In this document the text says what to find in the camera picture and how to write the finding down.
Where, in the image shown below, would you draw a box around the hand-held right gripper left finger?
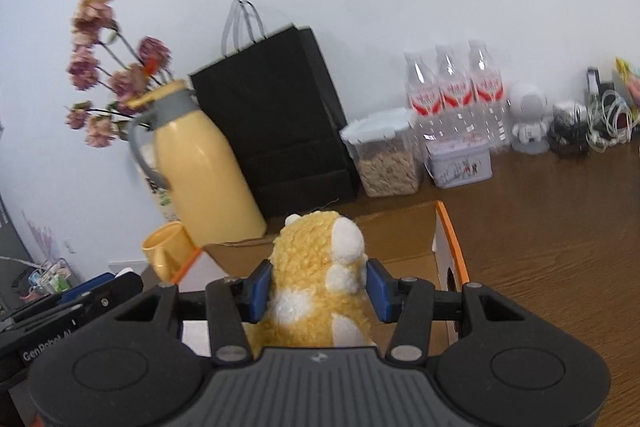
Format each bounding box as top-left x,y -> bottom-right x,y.
115,259 -> 275,367

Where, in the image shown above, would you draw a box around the purple flower wall sticker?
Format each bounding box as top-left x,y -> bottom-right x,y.
22,212 -> 61,263

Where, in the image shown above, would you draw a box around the dried pink flowers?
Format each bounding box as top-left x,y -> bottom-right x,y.
65,0 -> 173,148

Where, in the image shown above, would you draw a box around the yellow thermos jug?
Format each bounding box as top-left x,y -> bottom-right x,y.
129,79 -> 268,245

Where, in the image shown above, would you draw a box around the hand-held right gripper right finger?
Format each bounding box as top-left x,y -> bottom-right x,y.
365,258 -> 526,362

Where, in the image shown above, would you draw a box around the black paper bag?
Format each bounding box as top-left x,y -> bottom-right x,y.
189,0 -> 360,220

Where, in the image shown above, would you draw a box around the white milk carton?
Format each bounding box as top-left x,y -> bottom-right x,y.
145,147 -> 178,220

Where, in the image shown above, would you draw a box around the storage rack with items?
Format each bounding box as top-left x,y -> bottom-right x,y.
10,257 -> 76,308

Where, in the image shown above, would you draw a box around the small printed tin box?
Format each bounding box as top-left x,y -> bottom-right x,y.
424,139 -> 493,188

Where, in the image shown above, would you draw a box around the clear food container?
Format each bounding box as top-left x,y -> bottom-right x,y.
340,108 -> 423,198

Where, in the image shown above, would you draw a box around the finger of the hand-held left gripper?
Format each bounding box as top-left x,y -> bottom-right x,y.
62,273 -> 146,308

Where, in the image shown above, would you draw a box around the yellow green packet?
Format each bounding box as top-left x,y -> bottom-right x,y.
612,57 -> 640,108

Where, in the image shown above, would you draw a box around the yellow plush toy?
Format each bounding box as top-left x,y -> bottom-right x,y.
245,210 -> 378,350

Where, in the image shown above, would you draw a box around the white robot toy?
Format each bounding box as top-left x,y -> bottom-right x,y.
507,82 -> 553,155

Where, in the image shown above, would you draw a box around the clear water bottle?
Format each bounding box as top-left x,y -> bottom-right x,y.
467,39 -> 512,152
435,44 -> 477,142
404,52 -> 447,144

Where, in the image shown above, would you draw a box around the orange cardboard box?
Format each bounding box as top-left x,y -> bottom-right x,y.
167,201 -> 471,358

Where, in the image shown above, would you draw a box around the yellow mug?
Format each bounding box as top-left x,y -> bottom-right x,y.
141,222 -> 201,283

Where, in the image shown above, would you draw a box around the black charger cables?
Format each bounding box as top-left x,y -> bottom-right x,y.
547,102 -> 593,158

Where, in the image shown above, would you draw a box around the dark grey cabinet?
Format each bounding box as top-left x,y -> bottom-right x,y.
0,194 -> 23,308

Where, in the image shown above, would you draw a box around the white cables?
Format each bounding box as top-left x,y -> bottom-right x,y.
585,89 -> 638,152

